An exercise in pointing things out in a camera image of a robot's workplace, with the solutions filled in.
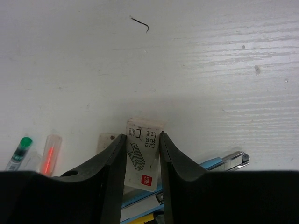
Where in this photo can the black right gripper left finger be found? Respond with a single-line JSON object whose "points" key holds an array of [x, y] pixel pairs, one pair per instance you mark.
{"points": [[90, 193]]}

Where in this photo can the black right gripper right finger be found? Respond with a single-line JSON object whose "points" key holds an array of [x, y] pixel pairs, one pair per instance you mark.
{"points": [[194, 195]]}

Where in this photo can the white staple box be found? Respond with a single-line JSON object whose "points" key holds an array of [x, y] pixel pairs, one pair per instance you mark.
{"points": [[143, 154]]}

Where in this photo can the yellow utility knife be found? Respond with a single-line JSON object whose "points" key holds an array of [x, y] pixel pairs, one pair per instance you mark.
{"points": [[141, 220]]}

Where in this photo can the beige eraser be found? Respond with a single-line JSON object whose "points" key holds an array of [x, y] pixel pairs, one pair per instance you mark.
{"points": [[107, 143]]}

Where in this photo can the blue utility knife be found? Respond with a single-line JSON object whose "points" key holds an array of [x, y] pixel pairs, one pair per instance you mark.
{"points": [[152, 201]]}

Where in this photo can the orange highlighter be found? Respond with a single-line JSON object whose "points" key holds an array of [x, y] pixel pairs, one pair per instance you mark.
{"points": [[50, 154]]}

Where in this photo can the green cap gel pen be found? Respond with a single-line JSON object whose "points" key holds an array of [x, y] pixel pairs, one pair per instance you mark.
{"points": [[19, 154]]}

